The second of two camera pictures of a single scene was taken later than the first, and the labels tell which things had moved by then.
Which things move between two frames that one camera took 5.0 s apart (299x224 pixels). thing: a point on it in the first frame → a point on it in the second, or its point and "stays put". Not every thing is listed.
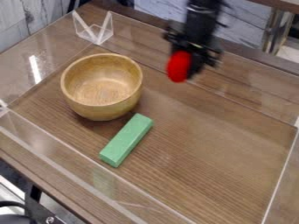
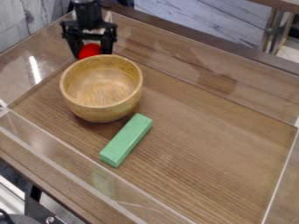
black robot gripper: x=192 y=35 → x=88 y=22
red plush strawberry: x=179 y=66 → x=88 y=50
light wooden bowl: x=100 y=85 stays put
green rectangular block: x=116 y=148 stays put
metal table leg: x=277 y=31 stays put
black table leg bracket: x=36 y=214 stays put
